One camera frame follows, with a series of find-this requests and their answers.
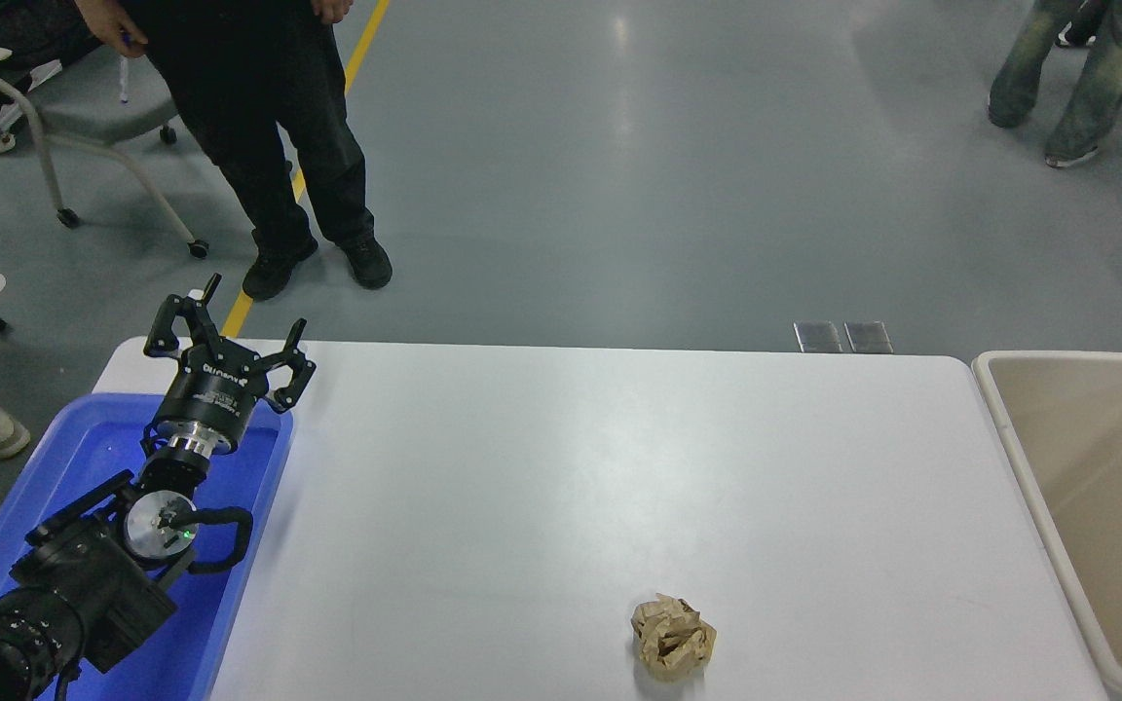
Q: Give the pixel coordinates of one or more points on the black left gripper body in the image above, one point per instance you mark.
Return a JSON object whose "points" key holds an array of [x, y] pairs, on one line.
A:
{"points": [[212, 399]]}

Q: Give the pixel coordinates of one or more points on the white pen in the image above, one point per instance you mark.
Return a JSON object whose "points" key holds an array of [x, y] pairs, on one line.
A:
{"points": [[123, 83]]}

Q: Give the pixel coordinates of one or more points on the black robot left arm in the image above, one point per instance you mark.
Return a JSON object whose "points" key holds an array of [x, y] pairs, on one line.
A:
{"points": [[79, 589]]}

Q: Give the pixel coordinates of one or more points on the person's right hand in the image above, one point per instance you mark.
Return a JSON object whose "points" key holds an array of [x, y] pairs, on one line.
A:
{"points": [[111, 24]]}

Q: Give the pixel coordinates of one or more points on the person's left hand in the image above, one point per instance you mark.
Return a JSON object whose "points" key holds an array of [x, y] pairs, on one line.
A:
{"points": [[332, 10]]}

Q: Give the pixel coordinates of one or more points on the blue plastic tray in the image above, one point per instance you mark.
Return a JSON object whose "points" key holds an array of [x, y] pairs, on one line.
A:
{"points": [[240, 506]]}

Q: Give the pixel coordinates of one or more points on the grey office chair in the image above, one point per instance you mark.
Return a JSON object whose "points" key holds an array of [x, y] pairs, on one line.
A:
{"points": [[84, 112]]}

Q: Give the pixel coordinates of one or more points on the black garment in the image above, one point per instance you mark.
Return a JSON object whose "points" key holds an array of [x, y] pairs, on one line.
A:
{"points": [[6, 19]]}

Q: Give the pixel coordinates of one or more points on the crumpled tan paper ball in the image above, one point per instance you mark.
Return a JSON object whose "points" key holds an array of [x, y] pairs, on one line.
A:
{"points": [[673, 638]]}

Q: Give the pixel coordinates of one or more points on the silver floor plate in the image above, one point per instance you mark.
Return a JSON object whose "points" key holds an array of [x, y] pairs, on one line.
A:
{"points": [[869, 338], [818, 338]]}

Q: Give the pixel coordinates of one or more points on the large pale plastic bin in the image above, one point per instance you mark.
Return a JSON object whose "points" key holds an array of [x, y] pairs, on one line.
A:
{"points": [[1097, 506]]}

